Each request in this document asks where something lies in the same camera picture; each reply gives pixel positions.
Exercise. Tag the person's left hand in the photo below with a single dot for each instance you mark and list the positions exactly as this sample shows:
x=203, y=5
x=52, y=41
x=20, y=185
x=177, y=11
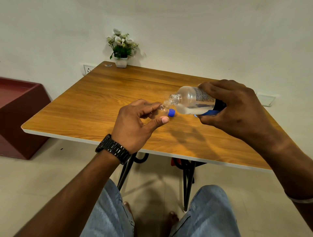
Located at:
x=129, y=129

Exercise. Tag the person's right hand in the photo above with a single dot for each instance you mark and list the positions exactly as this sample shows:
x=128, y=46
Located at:
x=242, y=112

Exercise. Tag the clear small bottle red label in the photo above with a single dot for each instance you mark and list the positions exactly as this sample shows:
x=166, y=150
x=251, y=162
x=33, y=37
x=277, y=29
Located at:
x=163, y=110

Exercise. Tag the dark blue bottle cap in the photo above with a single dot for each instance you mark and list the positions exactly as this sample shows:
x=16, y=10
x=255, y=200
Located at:
x=171, y=113

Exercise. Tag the clear large bottle blue label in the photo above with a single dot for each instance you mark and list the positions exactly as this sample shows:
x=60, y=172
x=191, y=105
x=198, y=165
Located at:
x=190, y=100

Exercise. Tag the person's left forearm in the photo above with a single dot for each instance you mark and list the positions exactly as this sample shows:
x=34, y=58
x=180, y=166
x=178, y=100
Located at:
x=73, y=200

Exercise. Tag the person's right forearm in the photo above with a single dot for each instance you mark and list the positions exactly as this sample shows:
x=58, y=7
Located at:
x=293, y=171

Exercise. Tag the person's left leg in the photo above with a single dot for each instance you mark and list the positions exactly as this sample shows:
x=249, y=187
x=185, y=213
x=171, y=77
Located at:
x=107, y=214

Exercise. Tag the person's leg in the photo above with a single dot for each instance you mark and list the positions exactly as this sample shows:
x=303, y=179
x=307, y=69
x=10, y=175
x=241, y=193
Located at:
x=107, y=214
x=207, y=214

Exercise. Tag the person's right foot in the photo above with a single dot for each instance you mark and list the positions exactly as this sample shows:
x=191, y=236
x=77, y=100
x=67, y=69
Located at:
x=173, y=217

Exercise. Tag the person's right leg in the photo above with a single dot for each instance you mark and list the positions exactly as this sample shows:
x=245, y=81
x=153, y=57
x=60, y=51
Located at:
x=207, y=214

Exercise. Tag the black wristwatch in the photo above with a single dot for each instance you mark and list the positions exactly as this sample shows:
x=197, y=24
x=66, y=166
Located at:
x=115, y=149

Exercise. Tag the red plastic clip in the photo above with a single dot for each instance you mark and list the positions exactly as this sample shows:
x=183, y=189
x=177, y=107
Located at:
x=175, y=161

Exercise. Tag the white power socket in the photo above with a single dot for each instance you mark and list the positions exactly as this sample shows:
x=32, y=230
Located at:
x=88, y=69

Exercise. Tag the white flowers in white pot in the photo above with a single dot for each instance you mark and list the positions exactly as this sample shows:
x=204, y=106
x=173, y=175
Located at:
x=121, y=47

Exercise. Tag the silver bangle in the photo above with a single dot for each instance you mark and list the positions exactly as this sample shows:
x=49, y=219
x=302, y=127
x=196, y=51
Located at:
x=302, y=200

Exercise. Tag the maroon cabinet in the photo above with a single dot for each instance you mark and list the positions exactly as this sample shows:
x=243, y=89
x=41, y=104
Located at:
x=22, y=117

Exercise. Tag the white wall switch plate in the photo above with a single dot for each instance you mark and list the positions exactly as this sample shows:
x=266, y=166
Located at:
x=267, y=100

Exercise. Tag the black metal table frame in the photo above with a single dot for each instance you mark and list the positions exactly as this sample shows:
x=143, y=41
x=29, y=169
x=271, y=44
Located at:
x=188, y=185

